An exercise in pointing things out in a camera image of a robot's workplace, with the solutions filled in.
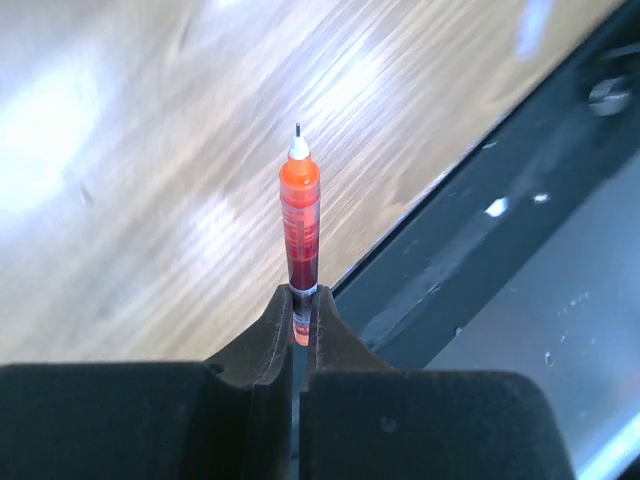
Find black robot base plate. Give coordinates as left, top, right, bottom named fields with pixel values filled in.
left=334, top=1, right=639, bottom=368

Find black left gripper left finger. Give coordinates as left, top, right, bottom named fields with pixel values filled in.
left=199, top=285, right=293, bottom=479

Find red pen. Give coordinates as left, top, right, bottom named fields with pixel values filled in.
left=279, top=125, right=321, bottom=346

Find aluminium frame rails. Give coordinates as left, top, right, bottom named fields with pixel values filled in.
left=430, top=159, right=639, bottom=479

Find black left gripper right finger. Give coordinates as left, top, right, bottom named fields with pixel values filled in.
left=307, top=286, right=400, bottom=479

